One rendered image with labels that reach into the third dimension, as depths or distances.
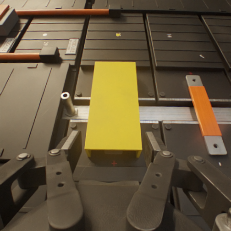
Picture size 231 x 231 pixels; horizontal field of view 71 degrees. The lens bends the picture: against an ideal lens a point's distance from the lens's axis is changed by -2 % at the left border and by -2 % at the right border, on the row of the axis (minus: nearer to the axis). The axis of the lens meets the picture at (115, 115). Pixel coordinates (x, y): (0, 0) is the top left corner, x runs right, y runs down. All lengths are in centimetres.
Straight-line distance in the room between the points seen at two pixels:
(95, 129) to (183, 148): 13
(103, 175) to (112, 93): 12
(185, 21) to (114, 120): 34
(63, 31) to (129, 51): 17
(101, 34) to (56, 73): 15
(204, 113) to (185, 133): 5
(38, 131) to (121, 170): 12
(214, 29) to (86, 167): 42
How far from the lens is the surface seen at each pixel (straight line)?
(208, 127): 28
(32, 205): 23
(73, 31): 43
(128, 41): 39
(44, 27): 47
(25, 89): 31
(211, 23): 51
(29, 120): 27
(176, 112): 30
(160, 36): 42
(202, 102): 30
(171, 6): 54
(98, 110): 23
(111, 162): 23
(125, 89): 26
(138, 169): 22
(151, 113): 28
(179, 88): 32
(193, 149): 26
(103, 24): 45
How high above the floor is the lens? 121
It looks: 57 degrees down
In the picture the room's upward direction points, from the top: straight up
